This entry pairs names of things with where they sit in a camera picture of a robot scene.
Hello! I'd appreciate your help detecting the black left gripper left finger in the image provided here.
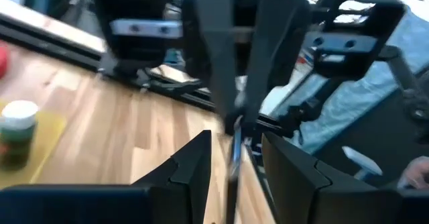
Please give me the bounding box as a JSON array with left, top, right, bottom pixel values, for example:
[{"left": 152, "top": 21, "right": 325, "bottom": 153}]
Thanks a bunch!
[{"left": 132, "top": 129, "right": 213, "bottom": 224}]

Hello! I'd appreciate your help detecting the black-handled paintbrush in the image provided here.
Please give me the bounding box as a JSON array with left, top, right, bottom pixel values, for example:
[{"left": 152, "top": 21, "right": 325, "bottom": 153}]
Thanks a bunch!
[{"left": 225, "top": 115, "right": 244, "bottom": 224}]

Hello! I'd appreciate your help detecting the translucent yellow plastic tray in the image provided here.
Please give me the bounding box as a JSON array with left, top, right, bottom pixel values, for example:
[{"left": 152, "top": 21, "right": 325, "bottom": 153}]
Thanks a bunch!
[{"left": 0, "top": 98, "right": 68, "bottom": 188}]

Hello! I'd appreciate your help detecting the person's hand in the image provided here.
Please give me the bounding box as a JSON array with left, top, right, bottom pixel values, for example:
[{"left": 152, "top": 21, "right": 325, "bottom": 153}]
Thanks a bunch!
[{"left": 397, "top": 156, "right": 429, "bottom": 190}]

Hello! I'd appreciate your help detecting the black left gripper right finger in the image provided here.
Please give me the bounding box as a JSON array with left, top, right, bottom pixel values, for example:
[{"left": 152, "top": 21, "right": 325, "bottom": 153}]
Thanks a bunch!
[{"left": 261, "top": 131, "right": 400, "bottom": 224}]

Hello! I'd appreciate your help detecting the light blue plastic sheet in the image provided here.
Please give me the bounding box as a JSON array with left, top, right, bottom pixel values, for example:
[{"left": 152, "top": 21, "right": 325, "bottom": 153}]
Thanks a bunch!
[{"left": 294, "top": 5, "right": 429, "bottom": 155}]

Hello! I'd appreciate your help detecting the small green paint bottle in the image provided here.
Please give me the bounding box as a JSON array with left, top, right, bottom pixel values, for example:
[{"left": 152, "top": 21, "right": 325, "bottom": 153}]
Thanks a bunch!
[{"left": 0, "top": 99, "right": 40, "bottom": 172}]

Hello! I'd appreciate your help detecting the red desk lamp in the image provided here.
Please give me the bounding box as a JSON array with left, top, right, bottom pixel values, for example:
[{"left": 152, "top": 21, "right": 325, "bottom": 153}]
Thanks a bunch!
[{"left": 0, "top": 41, "right": 11, "bottom": 80}]

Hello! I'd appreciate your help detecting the white chair leg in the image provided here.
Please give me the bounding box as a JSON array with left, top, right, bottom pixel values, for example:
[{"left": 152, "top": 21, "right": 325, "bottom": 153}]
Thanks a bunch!
[{"left": 341, "top": 146, "right": 384, "bottom": 181}]

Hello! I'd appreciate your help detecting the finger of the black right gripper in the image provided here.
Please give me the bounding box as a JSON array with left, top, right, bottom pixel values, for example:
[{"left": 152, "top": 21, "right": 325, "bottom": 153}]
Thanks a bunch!
[
  {"left": 244, "top": 0, "right": 311, "bottom": 131},
  {"left": 182, "top": 0, "right": 247, "bottom": 136}
]

